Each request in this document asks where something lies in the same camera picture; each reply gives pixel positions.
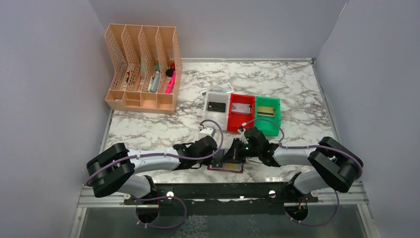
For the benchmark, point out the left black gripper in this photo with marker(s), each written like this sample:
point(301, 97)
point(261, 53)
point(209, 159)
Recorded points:
point(208, 161)

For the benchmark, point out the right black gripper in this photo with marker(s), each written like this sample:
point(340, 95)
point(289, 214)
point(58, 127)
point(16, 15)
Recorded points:
point(233, 154)

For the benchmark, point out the red leather card holder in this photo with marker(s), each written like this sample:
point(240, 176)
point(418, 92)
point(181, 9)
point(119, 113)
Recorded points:
point(217, 165)

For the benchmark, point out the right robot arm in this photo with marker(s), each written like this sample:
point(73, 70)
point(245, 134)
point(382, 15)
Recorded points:
point(333, 165)

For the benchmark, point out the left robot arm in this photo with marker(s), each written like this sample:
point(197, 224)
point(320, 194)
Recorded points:
point(116, 169)

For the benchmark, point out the black credit card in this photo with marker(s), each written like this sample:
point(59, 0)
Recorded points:
point(216, 107)

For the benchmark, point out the silver credit card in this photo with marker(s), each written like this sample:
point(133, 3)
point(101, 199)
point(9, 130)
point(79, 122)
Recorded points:
point(241, 108)

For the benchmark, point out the gold credit card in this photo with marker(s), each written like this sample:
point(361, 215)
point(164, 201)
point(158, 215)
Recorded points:
point(265, 111)

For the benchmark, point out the white plastic bin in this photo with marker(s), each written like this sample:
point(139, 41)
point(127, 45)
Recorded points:
point(220, 118)

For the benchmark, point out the red plastic bin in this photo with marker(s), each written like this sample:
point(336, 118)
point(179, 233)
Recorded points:
point(235, 119)

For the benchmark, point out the green plastic bin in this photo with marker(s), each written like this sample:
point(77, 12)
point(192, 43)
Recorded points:
point(265, 124)

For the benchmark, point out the paper receipts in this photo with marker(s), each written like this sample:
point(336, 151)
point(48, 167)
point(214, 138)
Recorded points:
point(221, 88)

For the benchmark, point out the pink highlighter pen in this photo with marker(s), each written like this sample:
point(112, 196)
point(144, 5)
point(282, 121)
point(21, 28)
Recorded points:
point(171, 73)

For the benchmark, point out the grey green marker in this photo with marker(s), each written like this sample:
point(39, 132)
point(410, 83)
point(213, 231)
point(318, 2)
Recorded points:
point(154, 81)

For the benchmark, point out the peach plastic file organizer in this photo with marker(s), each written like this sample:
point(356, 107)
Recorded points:
point(135, 51)

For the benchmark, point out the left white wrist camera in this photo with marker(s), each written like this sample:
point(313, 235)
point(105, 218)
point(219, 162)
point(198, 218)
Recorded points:
point(206, 131)

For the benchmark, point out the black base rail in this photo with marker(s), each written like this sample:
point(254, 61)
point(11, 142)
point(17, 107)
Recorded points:
point(235, 198)

